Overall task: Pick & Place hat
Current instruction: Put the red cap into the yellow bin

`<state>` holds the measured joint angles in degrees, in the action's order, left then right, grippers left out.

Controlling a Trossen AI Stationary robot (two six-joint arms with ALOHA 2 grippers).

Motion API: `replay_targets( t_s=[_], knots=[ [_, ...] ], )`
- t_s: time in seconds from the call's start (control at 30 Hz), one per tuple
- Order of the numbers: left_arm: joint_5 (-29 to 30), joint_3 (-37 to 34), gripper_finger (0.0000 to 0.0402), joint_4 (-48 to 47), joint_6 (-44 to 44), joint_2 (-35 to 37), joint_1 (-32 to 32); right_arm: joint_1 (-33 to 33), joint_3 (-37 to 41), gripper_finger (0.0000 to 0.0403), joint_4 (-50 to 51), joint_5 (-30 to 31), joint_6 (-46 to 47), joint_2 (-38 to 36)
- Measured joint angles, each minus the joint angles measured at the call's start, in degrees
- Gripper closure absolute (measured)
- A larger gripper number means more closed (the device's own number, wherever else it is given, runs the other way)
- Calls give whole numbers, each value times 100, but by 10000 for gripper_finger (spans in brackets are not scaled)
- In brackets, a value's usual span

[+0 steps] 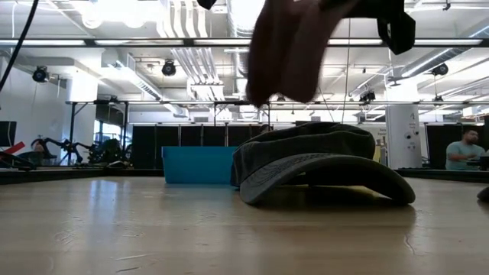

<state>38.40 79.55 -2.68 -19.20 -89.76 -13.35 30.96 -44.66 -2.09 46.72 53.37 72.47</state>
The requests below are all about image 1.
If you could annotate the black partition wall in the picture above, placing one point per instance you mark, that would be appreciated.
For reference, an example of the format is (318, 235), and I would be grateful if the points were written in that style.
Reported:
(172, 135)
(435, 145)

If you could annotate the white square pillar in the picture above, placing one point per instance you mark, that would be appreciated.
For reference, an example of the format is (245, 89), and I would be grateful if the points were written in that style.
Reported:
(403, 137)

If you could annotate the blue plastic bin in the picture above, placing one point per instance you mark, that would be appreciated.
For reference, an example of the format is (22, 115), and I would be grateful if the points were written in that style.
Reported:
(198, 164)

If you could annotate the black monitor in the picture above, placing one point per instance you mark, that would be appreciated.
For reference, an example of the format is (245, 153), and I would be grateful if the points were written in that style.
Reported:
(7, 133)

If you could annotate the red flat object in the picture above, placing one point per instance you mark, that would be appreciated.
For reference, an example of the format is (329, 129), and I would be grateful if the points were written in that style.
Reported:
(13, 148)

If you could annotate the maroon baseball cap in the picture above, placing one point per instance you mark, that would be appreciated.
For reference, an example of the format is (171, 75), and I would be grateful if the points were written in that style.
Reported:
(290, 49)

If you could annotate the silver ventilation duct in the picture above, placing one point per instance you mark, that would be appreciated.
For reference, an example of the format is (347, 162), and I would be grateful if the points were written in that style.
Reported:
(237, 57)

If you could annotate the background black robot arm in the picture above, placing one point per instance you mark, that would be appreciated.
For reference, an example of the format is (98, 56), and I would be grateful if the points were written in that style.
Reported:
(65, 146)

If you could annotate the black background rack frame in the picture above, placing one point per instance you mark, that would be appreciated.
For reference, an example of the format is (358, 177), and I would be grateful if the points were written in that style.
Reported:
(72, 126)

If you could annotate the person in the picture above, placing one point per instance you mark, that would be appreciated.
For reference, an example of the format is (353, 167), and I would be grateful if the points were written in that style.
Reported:
(462, 153)
(38, 153)

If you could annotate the black ceiling spotlight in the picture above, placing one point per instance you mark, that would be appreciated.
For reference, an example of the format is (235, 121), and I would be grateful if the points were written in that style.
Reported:
(169, 68)
(367, 96)
(40, 74)
(440, 69)

